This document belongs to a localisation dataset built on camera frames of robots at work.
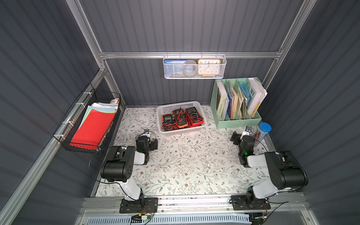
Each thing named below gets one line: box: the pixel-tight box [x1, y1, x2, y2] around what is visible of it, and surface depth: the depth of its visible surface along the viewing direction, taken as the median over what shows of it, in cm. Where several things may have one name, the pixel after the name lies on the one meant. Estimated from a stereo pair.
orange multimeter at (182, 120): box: [175, 112, 189, 128], surface depth 99 cm
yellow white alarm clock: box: [197, 58, 222, 77], surface depth 90 cm
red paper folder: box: [69, 109, 116, 150], surface depth 72 cm
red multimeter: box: [184, 106, 204, 128], surface depth 102 cm
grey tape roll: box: [182, 59, 198, 77], surface depth 89 cm
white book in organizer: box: [247, 77, 269, 118], surface depth 99 cm
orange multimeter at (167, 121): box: [161, 113, 173, 132], surface depth 101 cm
